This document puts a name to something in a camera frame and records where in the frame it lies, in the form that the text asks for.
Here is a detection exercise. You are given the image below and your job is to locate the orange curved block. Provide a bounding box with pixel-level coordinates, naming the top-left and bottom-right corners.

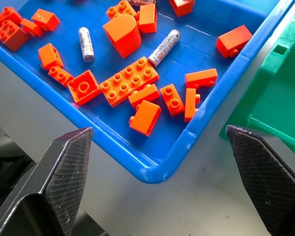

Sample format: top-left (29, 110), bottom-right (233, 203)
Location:
top-left (102, 14), bottom-right (142, 59)

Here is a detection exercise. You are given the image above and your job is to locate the orange two-stud plastic brick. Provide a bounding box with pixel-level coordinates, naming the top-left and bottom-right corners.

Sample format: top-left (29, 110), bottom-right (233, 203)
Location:
top-left (48, 65), bottom-right (75, 88)
top-left (159, 83), bottom-right (186, 118)

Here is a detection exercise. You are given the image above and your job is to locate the orange square block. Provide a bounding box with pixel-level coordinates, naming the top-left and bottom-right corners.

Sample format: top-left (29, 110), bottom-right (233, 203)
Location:
top-left (169, 0), bottom-right (196, 18)
top-left (137, 3), bottom-right (158, 34)
top-left (37, 43), bottom-right (64, 71)
top-left (31, 8), bottom-right (61, 32)

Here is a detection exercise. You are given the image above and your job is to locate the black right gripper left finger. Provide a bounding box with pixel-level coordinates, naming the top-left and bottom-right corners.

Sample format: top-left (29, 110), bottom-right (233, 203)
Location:
top-left (0, 127), bottom-right (94, 236)

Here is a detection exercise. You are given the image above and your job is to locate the blue plastic tray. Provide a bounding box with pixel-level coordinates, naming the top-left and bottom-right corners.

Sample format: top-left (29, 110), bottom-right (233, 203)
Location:
top-left (0, 0), bottom-right (295, 184)

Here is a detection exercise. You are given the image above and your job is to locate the red-orange rectangular block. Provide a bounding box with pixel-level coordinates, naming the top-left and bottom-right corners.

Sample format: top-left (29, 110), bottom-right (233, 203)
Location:
top-left (215, 24), bottom-right (253, 59)

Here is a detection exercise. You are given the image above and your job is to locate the orange 2x4 plastic brick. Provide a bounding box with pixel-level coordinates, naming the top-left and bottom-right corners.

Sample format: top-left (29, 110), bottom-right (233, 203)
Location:
top-left (99, 56), bottom-right (160, 108)

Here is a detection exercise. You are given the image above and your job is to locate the green plastic bin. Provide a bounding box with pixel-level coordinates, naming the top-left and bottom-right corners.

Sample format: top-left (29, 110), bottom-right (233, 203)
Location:
top-left (218, 0), bottom-right (295, 149)

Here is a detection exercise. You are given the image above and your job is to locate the orange narrow block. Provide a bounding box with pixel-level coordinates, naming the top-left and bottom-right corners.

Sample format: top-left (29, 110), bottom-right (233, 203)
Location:
top-left (184, 88), bottom-right (202, 123)
top-left (127, 84), bottom-right (161, 109)
top-left (185, 68), bottom-right (219, 89)

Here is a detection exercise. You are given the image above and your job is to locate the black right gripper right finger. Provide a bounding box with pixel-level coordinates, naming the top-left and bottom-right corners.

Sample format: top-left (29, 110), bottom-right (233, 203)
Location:
top-left (225, 124), bottom-right (295, 236)

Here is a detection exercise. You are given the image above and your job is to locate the upside-down orange square brick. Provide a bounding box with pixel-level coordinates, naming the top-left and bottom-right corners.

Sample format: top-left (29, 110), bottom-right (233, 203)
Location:
top-left (67, 69), bottom-right (102, 107)

